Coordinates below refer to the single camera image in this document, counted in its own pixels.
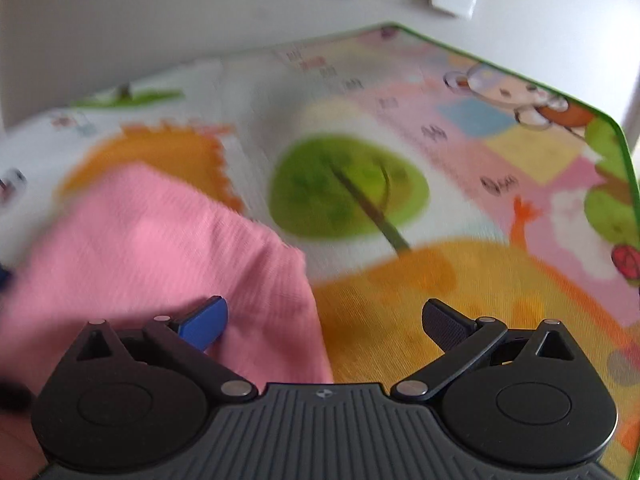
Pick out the cartoon printed play mat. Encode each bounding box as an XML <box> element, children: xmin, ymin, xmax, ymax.
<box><xmin>0</xmin><ymin>22</ymin><xmax>640</xmax><ymax>480</ymax></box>

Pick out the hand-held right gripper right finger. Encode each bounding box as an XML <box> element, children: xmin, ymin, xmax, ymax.
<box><xmin>389</xmin><ymin>298</ymin><xmax>577</xmax><ymax>402</ymax></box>

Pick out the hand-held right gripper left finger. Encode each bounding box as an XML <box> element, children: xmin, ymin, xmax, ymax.
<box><xmin>75</xmin><ymin>296</ymin><xmax>258</xmax><ymax>404</ymax></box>

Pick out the pink ribbed child dress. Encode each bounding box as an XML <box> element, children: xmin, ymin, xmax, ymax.
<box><xmin>0</xmin><ymin>160</ymin><xmax>335</xmax><ymax>413</ymax></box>

